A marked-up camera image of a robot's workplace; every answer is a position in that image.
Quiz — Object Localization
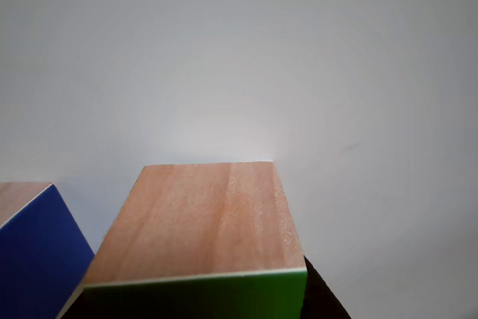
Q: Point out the marker cube red blue faces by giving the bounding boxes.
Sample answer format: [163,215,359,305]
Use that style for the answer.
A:
[0,182,96,319]

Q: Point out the green-faced wooden cube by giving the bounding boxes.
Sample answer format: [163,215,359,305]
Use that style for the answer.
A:
[81,161,308,319]

